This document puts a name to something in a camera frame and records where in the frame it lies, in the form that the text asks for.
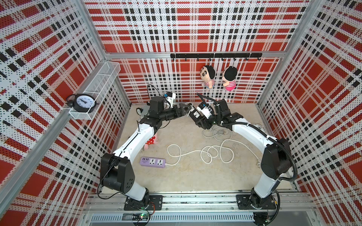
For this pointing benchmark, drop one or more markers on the white wire mesh shelf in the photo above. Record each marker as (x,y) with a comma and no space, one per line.
(98,87)

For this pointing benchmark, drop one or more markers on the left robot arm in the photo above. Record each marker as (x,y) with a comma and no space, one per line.
(116,170)

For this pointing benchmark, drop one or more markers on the black hook rail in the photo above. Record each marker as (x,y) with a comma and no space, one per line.
(215,55)

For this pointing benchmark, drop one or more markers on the pink strawberry plush toy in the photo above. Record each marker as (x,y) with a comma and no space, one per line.
(152,141)

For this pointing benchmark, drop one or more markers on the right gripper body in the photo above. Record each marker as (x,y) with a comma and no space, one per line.
(214,119)

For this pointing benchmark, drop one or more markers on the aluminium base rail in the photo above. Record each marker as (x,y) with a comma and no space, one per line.
(231,208)

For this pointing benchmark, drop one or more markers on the hanging doll pink shirt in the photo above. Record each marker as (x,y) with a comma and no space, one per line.
(229,78)

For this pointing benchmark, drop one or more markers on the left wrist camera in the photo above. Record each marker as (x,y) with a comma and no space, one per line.
(170,98)

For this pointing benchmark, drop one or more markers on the hanging doll striped shirt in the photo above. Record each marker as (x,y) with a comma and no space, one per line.
(207,75)

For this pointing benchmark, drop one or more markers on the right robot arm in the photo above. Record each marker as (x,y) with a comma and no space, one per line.
(277,163)

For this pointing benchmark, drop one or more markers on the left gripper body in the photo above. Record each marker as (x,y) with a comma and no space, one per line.
(170,114)

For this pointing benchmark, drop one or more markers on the purple power strip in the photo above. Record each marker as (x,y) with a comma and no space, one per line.
(152,162)

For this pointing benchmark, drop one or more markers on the black power strip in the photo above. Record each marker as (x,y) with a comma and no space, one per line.
(194,115)

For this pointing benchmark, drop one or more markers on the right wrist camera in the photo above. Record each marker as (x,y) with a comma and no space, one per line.
(205,108)

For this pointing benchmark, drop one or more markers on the black alarm clock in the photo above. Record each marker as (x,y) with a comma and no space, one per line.
(82,103)

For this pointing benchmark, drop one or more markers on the white alarm clock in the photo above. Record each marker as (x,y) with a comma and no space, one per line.
(259,126)

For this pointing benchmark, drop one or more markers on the grey husky plush toy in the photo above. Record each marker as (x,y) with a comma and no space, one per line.
(142,111)

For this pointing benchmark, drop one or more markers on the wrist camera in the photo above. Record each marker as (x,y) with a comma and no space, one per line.
(170,98)
(205,108)

